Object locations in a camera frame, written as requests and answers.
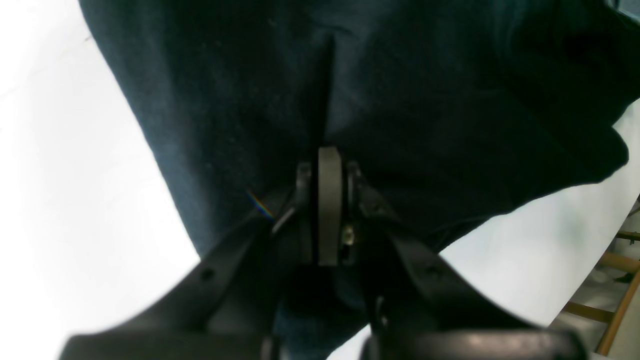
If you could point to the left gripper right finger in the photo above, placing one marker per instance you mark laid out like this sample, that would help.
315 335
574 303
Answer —
418 306

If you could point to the wooden chair frame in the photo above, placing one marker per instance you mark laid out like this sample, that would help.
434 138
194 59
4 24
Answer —
604 289

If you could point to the black graphic print T-shirt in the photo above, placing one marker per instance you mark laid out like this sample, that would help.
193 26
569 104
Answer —
455 111

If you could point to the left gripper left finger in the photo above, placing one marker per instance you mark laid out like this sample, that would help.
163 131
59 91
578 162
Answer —
224 308

